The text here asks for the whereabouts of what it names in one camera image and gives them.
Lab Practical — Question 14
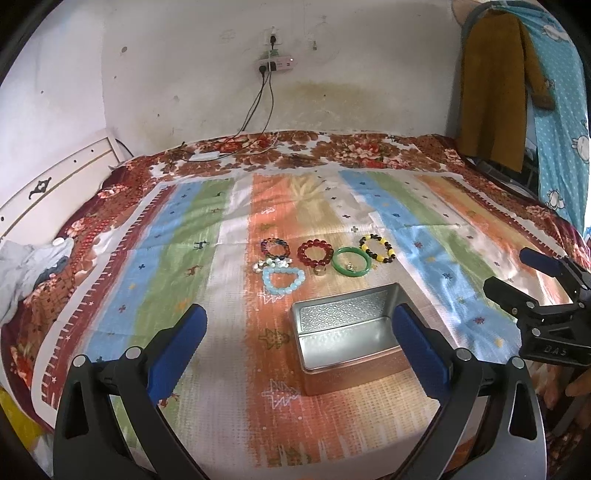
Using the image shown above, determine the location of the yellow and black bead bracelet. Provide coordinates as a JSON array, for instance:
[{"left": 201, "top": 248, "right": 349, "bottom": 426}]
[{"left": 358, "top": 233, "right": 398, "bottom": 264}]

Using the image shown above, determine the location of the green jade bangle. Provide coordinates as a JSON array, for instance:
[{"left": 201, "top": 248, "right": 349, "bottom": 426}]
[{"left": 332, "top": 246, "right": 372, "bottom": 278}]

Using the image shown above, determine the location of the red bead bracelet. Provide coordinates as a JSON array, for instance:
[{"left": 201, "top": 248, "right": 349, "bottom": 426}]
[{"left": 296, "top": 239, "right": 335, "bottom": 269}]

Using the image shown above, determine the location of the white pearl bead bracelet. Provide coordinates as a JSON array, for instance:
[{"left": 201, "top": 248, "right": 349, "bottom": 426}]
[{"left": 251, "top": 256, "right": 294, "bottom": 274}]

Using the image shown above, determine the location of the light blue bead bracelet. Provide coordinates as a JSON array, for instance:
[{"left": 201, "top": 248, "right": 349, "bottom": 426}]
[{"left": 261, "top": 266, "right": 307, "bottom": 297}]

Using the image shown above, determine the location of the multicolour glass bead bracelet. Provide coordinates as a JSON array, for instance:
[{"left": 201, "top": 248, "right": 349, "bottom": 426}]
[{"left": 259, "top": 237, "right": 292, "bottom": 261}]

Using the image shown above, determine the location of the person's right hand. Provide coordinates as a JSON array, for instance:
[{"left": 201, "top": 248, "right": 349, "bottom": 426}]
[{"left": 565, "top": 377, "right": 591, "bottom": 397}]

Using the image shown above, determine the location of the floral red bed sheet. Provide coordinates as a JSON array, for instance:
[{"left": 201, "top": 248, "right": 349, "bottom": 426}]
[{"left": 0, "top": 129, "right": 591, "bottom": 480}]

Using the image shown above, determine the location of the blue patterned curtain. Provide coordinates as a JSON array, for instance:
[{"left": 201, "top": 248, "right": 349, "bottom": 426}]
[{"left": 459, "top": 1, "right": 590, "bottom": 239}]

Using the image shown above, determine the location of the grey crumpled cloth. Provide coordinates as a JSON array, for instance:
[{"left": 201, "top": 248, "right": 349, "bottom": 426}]
[{"left": 1, "top": 238, "right": 74, "bottom": 325}]

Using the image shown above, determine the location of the brown hanging coat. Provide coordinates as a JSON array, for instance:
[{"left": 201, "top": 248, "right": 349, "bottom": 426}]
[{"left": 457, "top": 9, "right": 555, "bottom": 172}]

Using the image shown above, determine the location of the white headboard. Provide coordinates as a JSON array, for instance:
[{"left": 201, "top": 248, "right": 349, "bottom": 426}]
[{"left": 1, "top": 129, "right": 125, "bottom": 245}]

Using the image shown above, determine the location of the striped colourful blanket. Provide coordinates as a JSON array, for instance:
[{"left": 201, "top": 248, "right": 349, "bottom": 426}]
[{"left": 29, "top": 169, "right": 567, "bottom": 478}]

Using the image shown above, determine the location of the white phone on bed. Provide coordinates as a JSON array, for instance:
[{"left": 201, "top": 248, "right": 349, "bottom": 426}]
[{"left": 188, "top": 151, "right": 221, "bottom": 162}]

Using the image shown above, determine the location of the white power strip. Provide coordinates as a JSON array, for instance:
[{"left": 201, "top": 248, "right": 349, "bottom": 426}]
[{"left": 256, "top": 55, "right": 297, "bottom": 73}]

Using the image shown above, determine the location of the wall socket with plug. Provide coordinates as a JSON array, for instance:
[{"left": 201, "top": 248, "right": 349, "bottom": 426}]
[{"left": 266, "top": 29, "right": 280, "bottom": 52}]

